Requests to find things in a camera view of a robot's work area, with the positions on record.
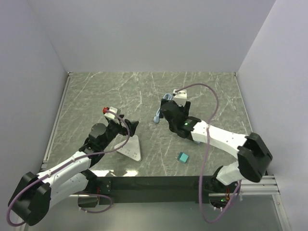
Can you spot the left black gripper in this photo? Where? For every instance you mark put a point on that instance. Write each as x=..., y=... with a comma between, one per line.
x=123, y=130

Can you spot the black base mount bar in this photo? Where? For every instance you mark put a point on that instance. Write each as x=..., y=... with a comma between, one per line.
x=146, y=189

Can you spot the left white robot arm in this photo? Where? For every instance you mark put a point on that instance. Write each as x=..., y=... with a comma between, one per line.
x=35, y=194

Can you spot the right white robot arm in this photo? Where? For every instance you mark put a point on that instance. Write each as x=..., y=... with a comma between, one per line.
x=251, y=153

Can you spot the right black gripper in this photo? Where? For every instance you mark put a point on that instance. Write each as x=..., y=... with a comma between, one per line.
x=186, y=109

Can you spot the white triangular power strip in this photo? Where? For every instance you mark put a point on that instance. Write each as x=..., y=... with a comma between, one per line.
x=131, y=149

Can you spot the teal cube adapter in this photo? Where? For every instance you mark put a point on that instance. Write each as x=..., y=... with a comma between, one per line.
x=183, y=157

